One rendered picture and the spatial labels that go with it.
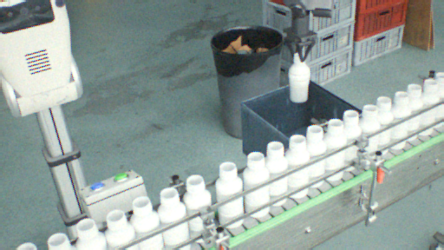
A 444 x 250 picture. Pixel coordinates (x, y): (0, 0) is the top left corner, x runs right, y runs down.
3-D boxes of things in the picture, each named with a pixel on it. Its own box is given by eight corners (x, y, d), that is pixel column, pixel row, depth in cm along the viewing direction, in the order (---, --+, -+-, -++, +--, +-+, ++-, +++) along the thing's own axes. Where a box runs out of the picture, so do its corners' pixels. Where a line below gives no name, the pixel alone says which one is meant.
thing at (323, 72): (297, 98, 359) (298, 71, 347) (261, 79, 388) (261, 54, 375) (351, 72, 388) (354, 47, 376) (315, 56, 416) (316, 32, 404)
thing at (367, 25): (356, 42, 384) (359, 16, 371) (321, 28, 413) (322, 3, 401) (406, 23, 410) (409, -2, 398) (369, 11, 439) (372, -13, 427)
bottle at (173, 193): (170, 261, 106) (159, 207, 97) (160, 244, 111) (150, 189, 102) (194, 252, 108) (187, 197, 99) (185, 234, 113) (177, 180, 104)
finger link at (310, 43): (301, 55, 161) (302, 28, 156) (315, 62, 155) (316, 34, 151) (284, 59, 158) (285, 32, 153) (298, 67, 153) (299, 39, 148)
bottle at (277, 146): (257, 198, 122) (257, 145, 113) (276, 188, 125) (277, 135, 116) (273, 211, 118) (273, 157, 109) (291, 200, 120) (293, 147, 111)
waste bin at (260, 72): (239, 153, 306) (235, 61, 271) (205, 121, 339) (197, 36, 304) (297, 129, 325) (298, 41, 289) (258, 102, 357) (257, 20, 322)
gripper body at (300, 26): (297, 29, 158) (298, 8, 154) (317, 39, 150) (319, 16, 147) (282, 34, 155) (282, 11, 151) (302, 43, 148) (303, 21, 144)
